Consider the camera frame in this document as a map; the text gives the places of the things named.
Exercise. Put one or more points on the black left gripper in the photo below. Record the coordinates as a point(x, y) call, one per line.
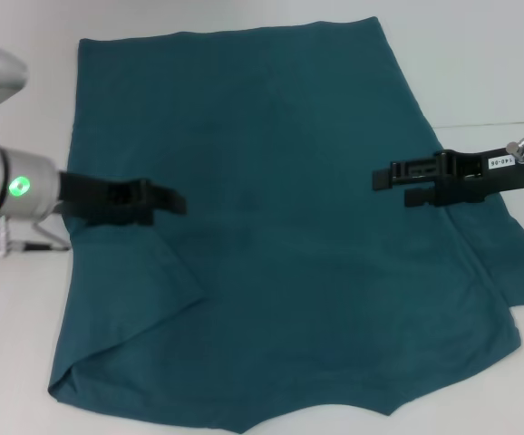
point(103, 199)

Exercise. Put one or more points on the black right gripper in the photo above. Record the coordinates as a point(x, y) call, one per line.
point(475, 176)

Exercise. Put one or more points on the teal blue shirt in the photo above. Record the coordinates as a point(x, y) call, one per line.
point(289, 249)

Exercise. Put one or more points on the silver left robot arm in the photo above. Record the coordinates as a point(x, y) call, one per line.
point(17, 186)

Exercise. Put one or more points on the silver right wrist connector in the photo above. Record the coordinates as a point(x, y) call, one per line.
point(520, 151)

